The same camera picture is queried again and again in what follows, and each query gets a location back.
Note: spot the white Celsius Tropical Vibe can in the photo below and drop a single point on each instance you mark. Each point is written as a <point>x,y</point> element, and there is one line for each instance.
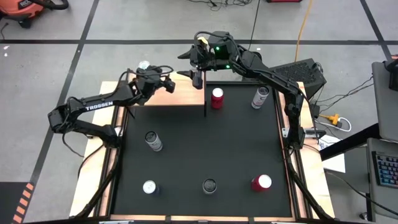
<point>154,143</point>

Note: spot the red Coca-Cola can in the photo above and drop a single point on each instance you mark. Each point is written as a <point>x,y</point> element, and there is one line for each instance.
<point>217,99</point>
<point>261,183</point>

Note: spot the backlit keyboard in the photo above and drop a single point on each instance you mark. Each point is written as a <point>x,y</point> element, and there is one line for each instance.
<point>387,169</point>

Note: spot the grey flat panel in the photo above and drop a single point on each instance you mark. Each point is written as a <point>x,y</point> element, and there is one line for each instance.
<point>385,109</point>

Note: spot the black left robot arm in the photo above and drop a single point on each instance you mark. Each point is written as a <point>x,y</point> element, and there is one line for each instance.
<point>99,104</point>

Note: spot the black desk beam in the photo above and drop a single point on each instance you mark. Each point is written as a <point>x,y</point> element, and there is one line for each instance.
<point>348,143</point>

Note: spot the black aluminium rig frame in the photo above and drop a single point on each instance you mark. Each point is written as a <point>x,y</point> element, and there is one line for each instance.
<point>109,186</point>

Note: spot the white Celsius Peach Vibe can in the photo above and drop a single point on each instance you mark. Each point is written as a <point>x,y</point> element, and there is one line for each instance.
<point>209,186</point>
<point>259,99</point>

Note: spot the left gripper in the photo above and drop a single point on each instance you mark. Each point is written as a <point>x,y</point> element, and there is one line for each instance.
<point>152,82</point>

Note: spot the orange shop vacuum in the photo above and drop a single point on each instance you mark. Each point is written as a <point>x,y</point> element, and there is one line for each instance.
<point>21,9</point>

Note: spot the grey desk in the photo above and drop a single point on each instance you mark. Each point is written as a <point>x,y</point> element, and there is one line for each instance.
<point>382,202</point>

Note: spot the black orange striped mat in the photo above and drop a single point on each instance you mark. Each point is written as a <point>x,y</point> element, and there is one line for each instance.
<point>12,202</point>

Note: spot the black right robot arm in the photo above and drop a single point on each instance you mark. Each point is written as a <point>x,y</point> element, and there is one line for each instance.
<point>273,79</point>

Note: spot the blue silver Red Bull can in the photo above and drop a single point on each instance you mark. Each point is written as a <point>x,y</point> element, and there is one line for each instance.
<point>150,187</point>
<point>143,64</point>

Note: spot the yellow power splitter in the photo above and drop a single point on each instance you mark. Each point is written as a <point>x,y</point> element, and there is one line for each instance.
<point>331,118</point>

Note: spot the white paper sheet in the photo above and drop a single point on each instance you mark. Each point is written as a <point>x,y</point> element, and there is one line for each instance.
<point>334,161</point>

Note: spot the black power adapter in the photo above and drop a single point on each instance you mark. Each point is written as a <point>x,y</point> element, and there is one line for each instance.
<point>314,110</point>

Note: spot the black perforated computer case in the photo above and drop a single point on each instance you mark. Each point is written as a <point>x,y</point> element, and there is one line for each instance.
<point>308,74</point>

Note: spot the wooden shelf platform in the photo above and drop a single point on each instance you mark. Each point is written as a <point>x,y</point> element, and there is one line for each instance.
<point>183,93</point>

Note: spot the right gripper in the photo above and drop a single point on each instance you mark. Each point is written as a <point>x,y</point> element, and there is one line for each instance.
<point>217,56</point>

